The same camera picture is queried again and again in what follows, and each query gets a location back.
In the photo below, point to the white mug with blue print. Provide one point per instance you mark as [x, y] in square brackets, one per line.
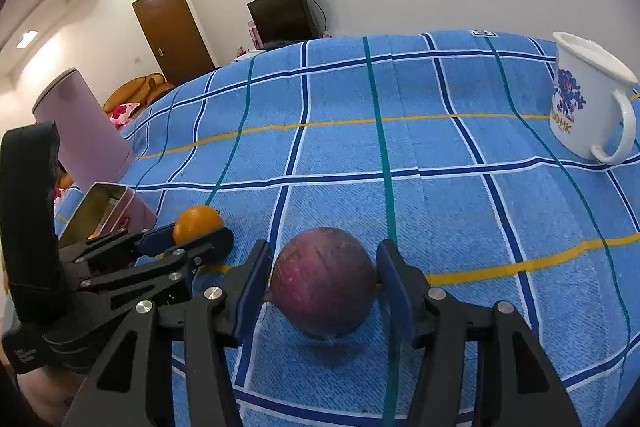
[575, 117]

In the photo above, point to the brown leather sofa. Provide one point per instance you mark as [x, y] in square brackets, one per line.
[65, 181]

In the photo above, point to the brown wooden door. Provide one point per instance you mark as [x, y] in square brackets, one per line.
[172, 32]

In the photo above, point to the square ceiling light panel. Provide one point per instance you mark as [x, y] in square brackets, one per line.
[27, 39]

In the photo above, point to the blue checked blanket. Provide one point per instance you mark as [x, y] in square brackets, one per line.
[450, 217]

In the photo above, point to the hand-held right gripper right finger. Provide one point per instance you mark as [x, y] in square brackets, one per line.
[395, 292]

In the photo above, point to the black television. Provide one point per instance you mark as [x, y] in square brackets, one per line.
[280, 14]

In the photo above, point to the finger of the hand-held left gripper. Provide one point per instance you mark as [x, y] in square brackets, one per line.
[155, 238]
[210, 244]

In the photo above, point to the purple round root vegetable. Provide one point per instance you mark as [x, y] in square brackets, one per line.
[322, 282]

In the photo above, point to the partly peeled orange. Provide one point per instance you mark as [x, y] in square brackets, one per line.
[197, 222]

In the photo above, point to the pink electric kettle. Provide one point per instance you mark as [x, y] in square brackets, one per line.
[80, 127]

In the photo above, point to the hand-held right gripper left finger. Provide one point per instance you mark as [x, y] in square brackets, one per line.
[255, 292]

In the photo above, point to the person's left forearm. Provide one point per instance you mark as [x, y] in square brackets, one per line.
[37, 394]

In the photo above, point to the pink floral cushion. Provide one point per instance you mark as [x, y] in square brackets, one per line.
[122, 113]

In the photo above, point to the brown leather armchair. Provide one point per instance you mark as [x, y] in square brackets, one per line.
[135, 89]

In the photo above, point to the pink metal tin box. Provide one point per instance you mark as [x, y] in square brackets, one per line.
[127, 212]

